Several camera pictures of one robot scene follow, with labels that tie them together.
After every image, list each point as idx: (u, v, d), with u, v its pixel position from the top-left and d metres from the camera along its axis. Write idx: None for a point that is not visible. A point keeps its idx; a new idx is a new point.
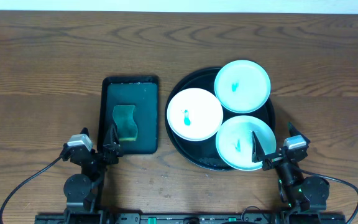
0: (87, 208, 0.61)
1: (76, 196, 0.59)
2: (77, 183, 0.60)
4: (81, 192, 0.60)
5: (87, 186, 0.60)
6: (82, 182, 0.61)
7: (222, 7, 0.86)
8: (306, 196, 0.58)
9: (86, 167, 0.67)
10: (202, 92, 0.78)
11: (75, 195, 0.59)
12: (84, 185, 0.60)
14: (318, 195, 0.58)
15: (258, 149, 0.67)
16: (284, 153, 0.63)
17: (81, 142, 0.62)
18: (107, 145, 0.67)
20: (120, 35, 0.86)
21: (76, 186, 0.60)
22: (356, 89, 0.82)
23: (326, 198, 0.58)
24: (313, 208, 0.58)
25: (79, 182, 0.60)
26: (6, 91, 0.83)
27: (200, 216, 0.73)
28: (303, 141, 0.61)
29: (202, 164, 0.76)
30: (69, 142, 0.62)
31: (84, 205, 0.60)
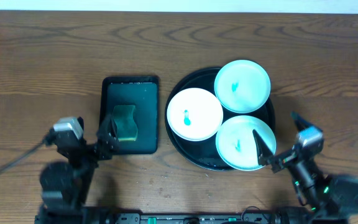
0: (65, 200, 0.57)
1: (55, 185, 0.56)
2: (57, 172, 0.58)
4: (62, 180, 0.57)
5: (67, 175, 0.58)
6: (63, 171, 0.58)
7: (222, 7, 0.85)
8: (337, 199, 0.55)
9: (73, 157, 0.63)
10: (202, 92, 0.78)
11: (53, 183, 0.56)
12: (64, 173, 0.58)
14: (349, 196, 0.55)
15: (265, 150, 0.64)
16: (300, 151, 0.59)
17: (69, 127, 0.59)
18: (102, 135, 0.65)
20: (120, 35, 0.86)
21: (55, 174, 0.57)
22: (356, 89, 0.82)
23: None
24: (344, 211, 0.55)
25: (59, 170, 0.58)
26: (6, 90, 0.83)
27: (200, 216, 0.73)
28: (317, 134, 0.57)
29: (202, 164, 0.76)
30: (55, 126, 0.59)
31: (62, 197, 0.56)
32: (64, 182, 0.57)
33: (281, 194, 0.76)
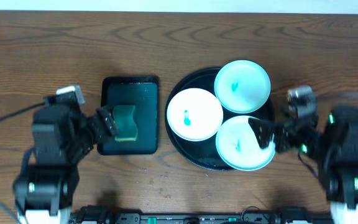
0: (56, 135, 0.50)
1: (46, 117, 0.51)
2: (51, 110, 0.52)
4: (59, 111, 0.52)
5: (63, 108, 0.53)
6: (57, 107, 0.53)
7: (222, 7, 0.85)
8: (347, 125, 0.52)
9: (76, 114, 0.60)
10: (202, 92, 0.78)
11: (45, 118, 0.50)
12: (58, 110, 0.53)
14: None
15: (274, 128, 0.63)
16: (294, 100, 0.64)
17: None
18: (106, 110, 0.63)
20: (120, 35, 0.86)
21: (48, 110, 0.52)
22: (355, 89, 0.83)
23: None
24: (353, 130, 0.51)
25: (54, 108, 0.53)
26: (6, 91, 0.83)
27: (200, 216, 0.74)
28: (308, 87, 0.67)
29: (202, 164, 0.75)
30: None
31: (49, 130, 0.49)
32: (61, 121, 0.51)
33: (280, 194, 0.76)
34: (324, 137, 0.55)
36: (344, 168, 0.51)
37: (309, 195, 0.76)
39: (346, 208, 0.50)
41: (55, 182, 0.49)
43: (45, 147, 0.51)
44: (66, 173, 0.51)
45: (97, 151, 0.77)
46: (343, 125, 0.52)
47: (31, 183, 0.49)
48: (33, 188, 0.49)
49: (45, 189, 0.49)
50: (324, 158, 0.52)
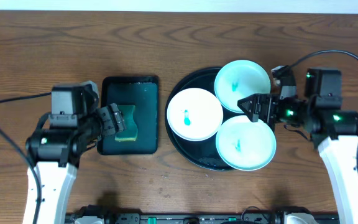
0: (74, 98, 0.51)
1: (69, 85, 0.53)
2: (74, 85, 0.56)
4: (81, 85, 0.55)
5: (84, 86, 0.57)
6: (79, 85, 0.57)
7: (222, 7, 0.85)
8: (316, 70, 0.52)
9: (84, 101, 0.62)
10: (202, 92, 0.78)
11: (68, 85, 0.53)
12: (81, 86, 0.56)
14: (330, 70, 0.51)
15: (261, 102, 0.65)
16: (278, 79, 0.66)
17: (91, 83, 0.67)
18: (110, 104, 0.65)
20: (120, 35, 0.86)
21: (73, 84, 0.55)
22: (356, 89, 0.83)
23: (339, 74, 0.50)
24: (324, 72, 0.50)
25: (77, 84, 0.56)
26: (5, 91, 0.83)
27: (200, 216, 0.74)
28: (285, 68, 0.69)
29: (202, 164, 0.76)
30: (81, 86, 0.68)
31: (70, 93, 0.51)
32: (79, 89, 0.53)
33: (281, 194, 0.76)
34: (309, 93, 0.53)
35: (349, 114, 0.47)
36: (324, 110, 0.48)
37: (310, 195, 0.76)
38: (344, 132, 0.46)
39: (330, 140, 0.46)
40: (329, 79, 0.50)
41: (67, 138, 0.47)
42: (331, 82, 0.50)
43: (60, 111, 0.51)
44: (76, 134, 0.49)
45: (97, 151, 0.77)
46: (315, 79, 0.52)
47: (43, 137, 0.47)
48: (43, 143, 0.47)
49: (56, 143, 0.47)
50: (306, 111, 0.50)
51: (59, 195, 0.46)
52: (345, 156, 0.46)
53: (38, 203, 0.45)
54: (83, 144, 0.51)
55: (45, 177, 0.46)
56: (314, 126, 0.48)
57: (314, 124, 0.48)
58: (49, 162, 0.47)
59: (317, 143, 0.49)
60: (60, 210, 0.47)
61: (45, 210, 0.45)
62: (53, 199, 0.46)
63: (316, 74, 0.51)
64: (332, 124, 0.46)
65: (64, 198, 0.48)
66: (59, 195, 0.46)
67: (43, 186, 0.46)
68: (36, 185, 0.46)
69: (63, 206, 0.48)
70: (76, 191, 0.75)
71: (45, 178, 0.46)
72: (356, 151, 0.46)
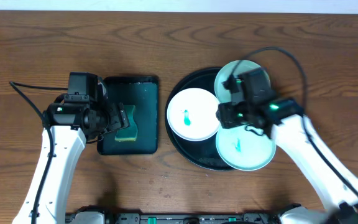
0: (89, 81, 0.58)
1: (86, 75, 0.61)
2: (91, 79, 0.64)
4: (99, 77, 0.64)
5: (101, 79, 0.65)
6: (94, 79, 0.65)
7: (222, 7, 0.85)
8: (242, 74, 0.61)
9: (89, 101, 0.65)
10: (202, 92, 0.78)
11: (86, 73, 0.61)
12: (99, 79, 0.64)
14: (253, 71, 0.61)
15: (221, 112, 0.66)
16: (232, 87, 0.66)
17: None
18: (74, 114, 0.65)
20: (120, 35, 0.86)
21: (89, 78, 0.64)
22: (356, 89, 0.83)
23: (261, 71, 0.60)
24: (247, 73, 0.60)
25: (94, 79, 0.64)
26: (5, 90, 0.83)
27: (200, 216, 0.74)
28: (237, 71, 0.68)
29: (202, 164, 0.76)
30: None
31: (87, 76, 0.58)
32: (95, 76, 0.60)
33: (281, 194, 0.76)
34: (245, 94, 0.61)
35: (284, 102, 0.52)
36: (260, 104, 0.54)
37: (310, 195, 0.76)
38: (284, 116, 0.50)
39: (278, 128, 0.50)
40: (255, 76, 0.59)
41: (81, 109, 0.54)
42: (258, 82, 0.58)
43: (75, 91, 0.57)
44: (88, 109, 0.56)
45: (98, 151, 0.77)
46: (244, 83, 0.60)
47: (59, 107, 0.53)
48: (59, 111, 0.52)
49: (72, 112, 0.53)
50: (250, 111, 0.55)
51: (69, 155, 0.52)
52: (296, 134, 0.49)
53: (49, 159, 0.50)
54: (93, 121, 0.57)
55: (58, 137, 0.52)
56: (258, 121, 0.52)
57: (258, 119, 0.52)
58: (62, 127, 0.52)
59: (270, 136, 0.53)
60: (68, 168, 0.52)
61: (55, 166, 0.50)
62: (63, 156, 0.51)
63: (244, 79, 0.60)
64: (271, 114, 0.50)
65: (71, 160, 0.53)
66: (69, 154, 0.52)
67: (56, 144, 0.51)
68: (49, 143, 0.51)
69: (70, 166, 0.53)
70: (76, 191, 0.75)
71: (58, 138, 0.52)
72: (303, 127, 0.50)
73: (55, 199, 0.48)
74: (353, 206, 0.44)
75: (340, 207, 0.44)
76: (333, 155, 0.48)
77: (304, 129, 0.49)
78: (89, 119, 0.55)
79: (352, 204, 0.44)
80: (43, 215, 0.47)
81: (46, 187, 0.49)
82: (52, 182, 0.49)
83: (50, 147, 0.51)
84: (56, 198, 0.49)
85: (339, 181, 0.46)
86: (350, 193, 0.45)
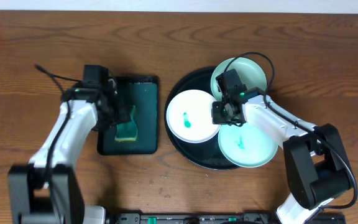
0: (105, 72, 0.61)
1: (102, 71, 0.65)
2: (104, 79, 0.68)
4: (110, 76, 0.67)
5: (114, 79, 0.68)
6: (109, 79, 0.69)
7: (221, 7, 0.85)
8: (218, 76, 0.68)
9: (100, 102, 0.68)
10: (200, 93, 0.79)
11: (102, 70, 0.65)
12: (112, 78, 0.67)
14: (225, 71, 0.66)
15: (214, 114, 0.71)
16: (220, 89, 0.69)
17: None
18: None
20: (120, 35, 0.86)
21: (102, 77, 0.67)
22: (356, 89, 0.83)
23: (234, 71, 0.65)
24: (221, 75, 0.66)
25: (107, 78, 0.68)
26: (5, 91, 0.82)
27: (200, 216, 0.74)
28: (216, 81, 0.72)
29: (207, 165, 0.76)
30: None
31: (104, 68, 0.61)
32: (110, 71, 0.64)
33: (281, 195, 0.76)
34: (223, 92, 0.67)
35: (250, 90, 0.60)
36: (234, 96, 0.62)
37: None
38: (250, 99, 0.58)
39: (245, 106, 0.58)
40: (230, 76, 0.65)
41: (95, 92, 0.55)
42: (233, 79, 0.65)
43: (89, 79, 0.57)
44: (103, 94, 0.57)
45: (97, 151, 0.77)
46: (222, 83, 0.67)
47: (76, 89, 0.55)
48: (76, 91, 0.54)
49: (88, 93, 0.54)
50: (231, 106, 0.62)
51: (84, 120, 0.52)
52: (257, 103, 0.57)
53: (66, 121, 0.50)
54: (105, 107, 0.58)
55: (74, 107, 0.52)
56: (232, 109, 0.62)
57: (232, 107, 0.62)
58: (79, 104, 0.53)
59: (246, 120, 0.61)
60: (81, 131, 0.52)
61: (71, 124, 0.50)
62: (79, 119, 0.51)
63: (220, 79, 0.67)
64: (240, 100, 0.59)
65: (84, 127, 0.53)
66: (84, 119, 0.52)
67: (73, 110, 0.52)
68: (66, 108, 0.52)
69: (83, 131, 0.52)
70: None
71: (76, 106, 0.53)
72: (263, 98, 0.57)
73: (70, 149, 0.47)
74: (302, 137, 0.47)
75: (290, 138, 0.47)
76: (287, 112, 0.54)
77: (263, 101, 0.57)
78: (101, 103, 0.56)
79: (300, 135, 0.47)
80: (58, 156, 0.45)
81: (62, 137, 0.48)
82: (68, 134, 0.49)
83: (68, 110, 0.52)
84: (71, 149, 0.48)
85: (289, 124, 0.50)
86: (301, 130, 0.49)
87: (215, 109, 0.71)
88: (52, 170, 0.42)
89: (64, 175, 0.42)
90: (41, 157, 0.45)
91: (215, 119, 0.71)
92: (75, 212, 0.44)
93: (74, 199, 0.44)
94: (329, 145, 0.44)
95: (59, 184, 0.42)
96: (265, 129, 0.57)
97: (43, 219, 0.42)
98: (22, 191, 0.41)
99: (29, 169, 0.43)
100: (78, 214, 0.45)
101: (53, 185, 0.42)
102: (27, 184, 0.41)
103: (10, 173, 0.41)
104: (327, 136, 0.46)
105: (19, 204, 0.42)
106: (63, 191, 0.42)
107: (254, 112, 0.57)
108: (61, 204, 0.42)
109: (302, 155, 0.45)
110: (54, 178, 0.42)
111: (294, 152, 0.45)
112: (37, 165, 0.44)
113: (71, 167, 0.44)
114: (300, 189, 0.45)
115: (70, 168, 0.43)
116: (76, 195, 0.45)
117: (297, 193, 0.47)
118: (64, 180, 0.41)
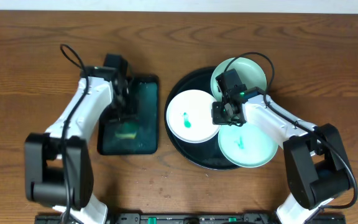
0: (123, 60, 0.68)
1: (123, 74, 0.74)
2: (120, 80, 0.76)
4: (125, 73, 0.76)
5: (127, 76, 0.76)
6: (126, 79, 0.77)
7: (221, 7, 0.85)
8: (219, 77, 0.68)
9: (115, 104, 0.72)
10: (200, 93, 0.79)
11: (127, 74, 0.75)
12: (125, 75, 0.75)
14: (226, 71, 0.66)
15: (214, 115, 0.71)
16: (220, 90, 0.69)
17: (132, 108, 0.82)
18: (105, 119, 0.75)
20: (120, 35, 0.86)
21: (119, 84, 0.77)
22: (356, 89, 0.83)
23: (234, 71, 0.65)
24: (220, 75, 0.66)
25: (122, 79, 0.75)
26: (5, 91, 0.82)
27: (200, 216, 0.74)
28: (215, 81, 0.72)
29: (207, 165, 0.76)
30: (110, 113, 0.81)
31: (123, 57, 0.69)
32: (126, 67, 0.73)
33: (281, 195, 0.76)
34: (223, 92, 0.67)
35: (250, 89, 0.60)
36: (234, 95, 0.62)
37: None
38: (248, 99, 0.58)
39: (245, 106, 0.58)
40: (230, 76, 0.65)
41: (115, 71, 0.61)
42: (232, 79, 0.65)
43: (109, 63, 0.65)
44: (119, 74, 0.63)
45: (98, 150, 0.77)
46: (222, 83, 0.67)
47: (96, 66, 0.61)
48: (96, 68, 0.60)
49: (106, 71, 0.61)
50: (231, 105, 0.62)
51: (99, 96, 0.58)
52: (257, 102, 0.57)
53: (84, 94, 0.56)
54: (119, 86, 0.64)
55: (92, 84, 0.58)
56: (232, 109, 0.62)
57: (232, 107, 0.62)
58: (96, 82, 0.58)
59: (246, 120, 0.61)
60: (97, 104, 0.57)
61: (88, 99, 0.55)
62: (96, 94, 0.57)
63: (220, 79, 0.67)
64: (240, 100, 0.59)
65: (100, 103, 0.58)
66: (100, 95, 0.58)
67: (91, 87, 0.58)
68: (85, 84, 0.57)
69: (98, 106, 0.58)
70: None
71: (93, 83, 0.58)
72: (263, 98, 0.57)
73: (85, 124, 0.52)
74: (302, 137, 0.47)
75: (291, 138, 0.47)
76: (286, 112, 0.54)
77: (263, 100, 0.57)
78: (118, 83, 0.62)
79: (300, 135, 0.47)
80: (73, 128, 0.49)
81: (78, 112, 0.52)
82: (84, 109, 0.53)
83: (86, 86, 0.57)
84: (86, 122, 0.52)
85: (289, 124, 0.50)
86: (301, 130, 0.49)
87: (216, 109, 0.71)
88: (67, 142, 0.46)
89: (78, 147, 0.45)
90: (58, 129, 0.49)
91: (216, 119, 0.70)
92: (84, 184, 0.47)
93: (85, 172, 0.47)
94: (329, 145, 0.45)
95: (73, 155, 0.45)
96: (265, 128, 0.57)
97: (55, 187, 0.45)
98: (38, 160, 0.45)
99: (45, 138, 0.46)
100: (86, 187, 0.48)
101: (66, 155, 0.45)
102: (42, 152, 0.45)
103: (28, 140, 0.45)
104: (327, 135, 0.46)
105: (34, 172, 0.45)
106: (74, 163, 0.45)
107: (254, 112, 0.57)
108: (71, 175, 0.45)
109: (302, 155, 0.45)
110: (68, 149, 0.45)
111: (294, 151, 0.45)
112: (53, 136, 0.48)
113: (85, 140, 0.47)
114: (299, 188, 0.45)
115: (83, 141, 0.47)
116: (87, 168, 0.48)
117: (297, 193, 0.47)
118: (77, 153, 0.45)
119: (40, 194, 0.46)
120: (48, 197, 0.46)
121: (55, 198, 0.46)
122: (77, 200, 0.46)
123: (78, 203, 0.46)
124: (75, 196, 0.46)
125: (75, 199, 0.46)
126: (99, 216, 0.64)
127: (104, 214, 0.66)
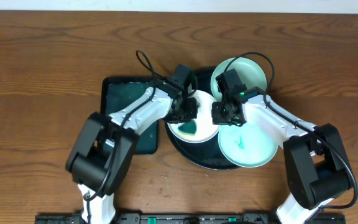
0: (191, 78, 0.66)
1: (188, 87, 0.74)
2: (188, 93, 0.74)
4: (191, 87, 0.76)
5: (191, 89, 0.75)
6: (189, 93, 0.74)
7: (221, 7, 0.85)
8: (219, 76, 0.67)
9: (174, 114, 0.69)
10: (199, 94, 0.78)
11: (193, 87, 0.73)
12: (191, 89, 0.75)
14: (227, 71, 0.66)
15: (214, 115, 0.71)
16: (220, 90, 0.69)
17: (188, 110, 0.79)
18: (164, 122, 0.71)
20: (120, 35, 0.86)
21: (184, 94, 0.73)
22: (356, 89, 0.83)
23: (234, 71, 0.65)
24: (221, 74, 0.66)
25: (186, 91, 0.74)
26: (5, 91, 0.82)
27: (200, 216, 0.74)
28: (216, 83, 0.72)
29: (206, 165, 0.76)
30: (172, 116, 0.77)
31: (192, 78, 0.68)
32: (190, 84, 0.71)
33: (281, 194, 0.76)
34: (223, 92, 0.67)
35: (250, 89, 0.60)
36: (234, 95, 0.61)
37: None
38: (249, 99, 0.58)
39: (245, 106, 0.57)
40: (230, 76, 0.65)
41: (178, 91, 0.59)
42: (232, 79, 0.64)
43: (175, 79, 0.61)
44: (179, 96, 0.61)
45: None
46: (222, 83, 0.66)
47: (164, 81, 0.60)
48: (164, 83, 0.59)
49: (172, 89, 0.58)
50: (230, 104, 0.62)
51: (159, 107, 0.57)
52: (257, 103, 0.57)
53: (146, 100, 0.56)
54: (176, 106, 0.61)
55: (157, 94, 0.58)
56: (232, 109, 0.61)
57: (232, 107, 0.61)
58: (161, 93, 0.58)
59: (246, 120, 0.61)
60: (152, 116, 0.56)
61: (149, 106, 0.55)
62: (156, 105, 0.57)
63: (220, 79, 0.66)
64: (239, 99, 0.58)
65: (155, 114, 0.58)
66: (159, 107, 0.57)
67: (155, 96, 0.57)
68: (151, 92, 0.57)
69: (153, 117, 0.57)
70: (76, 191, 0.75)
71: (158, 93, 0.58)
72: (263, 98, 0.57)
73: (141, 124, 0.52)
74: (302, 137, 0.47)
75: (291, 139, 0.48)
76: (286, 112, 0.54)
77: (263, 101, 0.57)
78: (176, 102, 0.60)
79: (300, 135, 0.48)
80: (131, 122, 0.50)
81: (138, 111, 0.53)
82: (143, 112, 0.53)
83: (151, 93, 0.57)
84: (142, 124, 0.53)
85: (289, 124, 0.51)
86: (301, 130, 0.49)
87: (215, 109, 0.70)
88: (123, 132, 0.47)
89: (131, 140, 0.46)
90: (119, 117, 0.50)
91: (217, 119, 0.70)
92: (119, 175, 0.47)
93: (125, 165, 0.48)
94: (328, 145, 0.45)
95: (123, 145, 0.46)
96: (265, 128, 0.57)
97: (92, 167, 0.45)
98: (91, 138, 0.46)
99: (106, 121, 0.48)
100: (119, 177, 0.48)
101: (118, 144, 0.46)
102: (98, 132, 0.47)
103: (91, 117, 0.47)
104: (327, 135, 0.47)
105: (82, 146, 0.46)
106: (122, 152, 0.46)
107: (254, 112, 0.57)
108: (115, 162, 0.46)
109: (303, 155, 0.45)
110: (123, 139, 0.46)
111: (294, 151, 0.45)
112: (113, 121, 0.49)
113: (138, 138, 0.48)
114: (300, 188, 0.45)
115: (137, 138, 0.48)
116: (128, 162, 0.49)
117: (297, 193, 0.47)
118: (128, 145, 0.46)
119: (78, 168, 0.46)
120: (83, 173, 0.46)
121: (89, 177, 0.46)
122: (109, 186, 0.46)
123: (107, 190, 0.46)
124: (109, 182, 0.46)
125: (107, 185, 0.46)
126: (105, 220, 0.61)
127: (111, 218, 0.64)
